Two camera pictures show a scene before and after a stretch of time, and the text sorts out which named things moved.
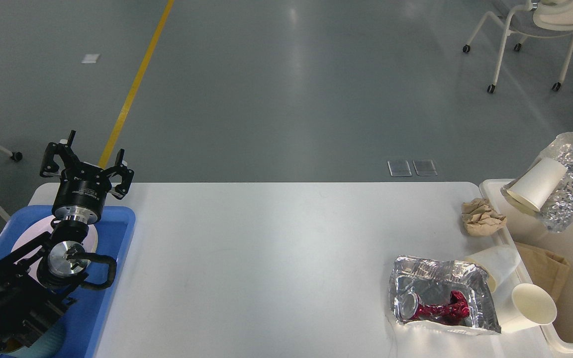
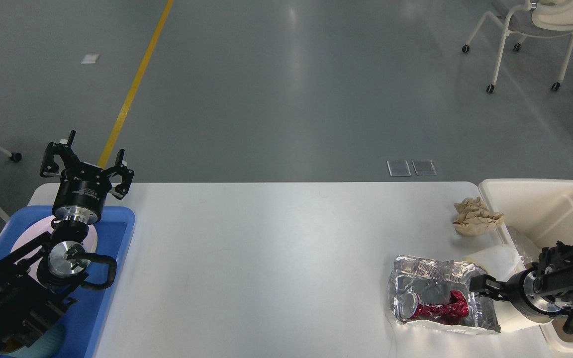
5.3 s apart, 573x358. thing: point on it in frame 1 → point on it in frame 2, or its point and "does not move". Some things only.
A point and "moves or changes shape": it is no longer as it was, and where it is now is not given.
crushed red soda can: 457,309 does not move
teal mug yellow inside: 46,346 does not move
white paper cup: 499,262 does not move
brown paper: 479,218 moves or changes shape
